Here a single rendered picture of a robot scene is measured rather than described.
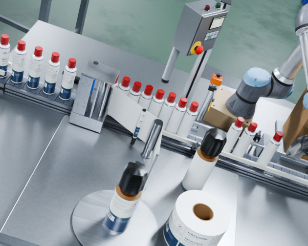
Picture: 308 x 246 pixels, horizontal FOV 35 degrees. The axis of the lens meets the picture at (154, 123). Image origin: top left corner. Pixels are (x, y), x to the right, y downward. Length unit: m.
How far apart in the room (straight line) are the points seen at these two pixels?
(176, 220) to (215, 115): 0.86
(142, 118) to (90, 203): 0.43
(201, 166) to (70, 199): 0.51
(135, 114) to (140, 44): 2.58
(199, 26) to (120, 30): 2.83
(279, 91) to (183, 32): 0.69
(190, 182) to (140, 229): 0.31
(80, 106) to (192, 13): 0.59
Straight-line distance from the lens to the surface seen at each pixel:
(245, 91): 2.38
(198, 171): 1.90
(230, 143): 2.18
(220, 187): 2.07
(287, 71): 2.41
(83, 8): 4.04
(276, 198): 2.25
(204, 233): 1.67
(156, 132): 1.95
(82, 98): 2.01
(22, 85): 2.25
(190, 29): 1.93
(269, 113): 2.74
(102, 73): 1.97
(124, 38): 4.58
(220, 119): 2.43
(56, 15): 4.66
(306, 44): 2.14
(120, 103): 2.06
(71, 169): 1.91
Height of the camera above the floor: 2.24
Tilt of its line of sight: 37 degrees down
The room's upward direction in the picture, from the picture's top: 21 degrees clockwise
